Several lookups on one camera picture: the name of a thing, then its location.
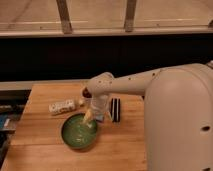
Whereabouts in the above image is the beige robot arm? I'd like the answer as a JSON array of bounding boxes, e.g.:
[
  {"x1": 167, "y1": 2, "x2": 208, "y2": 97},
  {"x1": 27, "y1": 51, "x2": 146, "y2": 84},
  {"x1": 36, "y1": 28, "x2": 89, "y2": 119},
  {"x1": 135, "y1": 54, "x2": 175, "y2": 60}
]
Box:
[{"x1": 87, "y1": 63, "x2": 213, "y2": 171}]

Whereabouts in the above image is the black striped object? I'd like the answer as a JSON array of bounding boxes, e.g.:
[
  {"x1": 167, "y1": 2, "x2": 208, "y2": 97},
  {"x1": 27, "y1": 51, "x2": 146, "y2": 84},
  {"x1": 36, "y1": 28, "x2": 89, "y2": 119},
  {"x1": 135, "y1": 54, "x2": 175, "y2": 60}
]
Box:
[{"x1": 111, "y1": 98, "x2": 120, "y2": 122}]

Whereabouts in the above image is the small round white object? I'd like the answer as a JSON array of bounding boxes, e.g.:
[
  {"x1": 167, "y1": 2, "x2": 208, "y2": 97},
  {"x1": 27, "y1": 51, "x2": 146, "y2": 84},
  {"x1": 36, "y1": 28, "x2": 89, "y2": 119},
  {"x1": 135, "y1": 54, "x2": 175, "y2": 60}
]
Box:
[{"x1": 78, "y1": 99, "x2": 84, "y2": 106}]

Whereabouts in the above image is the white patterned box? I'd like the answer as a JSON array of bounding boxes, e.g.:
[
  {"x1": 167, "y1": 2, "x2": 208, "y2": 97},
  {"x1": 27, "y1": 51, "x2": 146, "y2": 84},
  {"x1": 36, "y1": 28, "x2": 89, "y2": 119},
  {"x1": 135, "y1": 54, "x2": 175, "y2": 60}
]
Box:
[{"x1": 49, "y1": 99, "x2": 76, "y2": 115}]

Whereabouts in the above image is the green ceramic bowl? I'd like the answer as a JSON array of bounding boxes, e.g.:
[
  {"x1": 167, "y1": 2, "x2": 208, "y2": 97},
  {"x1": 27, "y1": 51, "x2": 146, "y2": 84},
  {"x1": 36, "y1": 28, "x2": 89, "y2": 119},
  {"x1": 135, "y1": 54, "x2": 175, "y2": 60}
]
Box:
[{"x1": 61, "y1": 113, "x2": 98, "y2": 149}]

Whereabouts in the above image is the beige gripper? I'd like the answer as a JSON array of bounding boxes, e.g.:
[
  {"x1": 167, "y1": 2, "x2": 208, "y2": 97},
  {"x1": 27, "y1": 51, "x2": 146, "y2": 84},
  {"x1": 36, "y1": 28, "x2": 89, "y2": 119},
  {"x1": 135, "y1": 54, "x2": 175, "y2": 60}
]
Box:
[{"x1": 83, "y1": 95, "x2": 109, "y2": 124}]

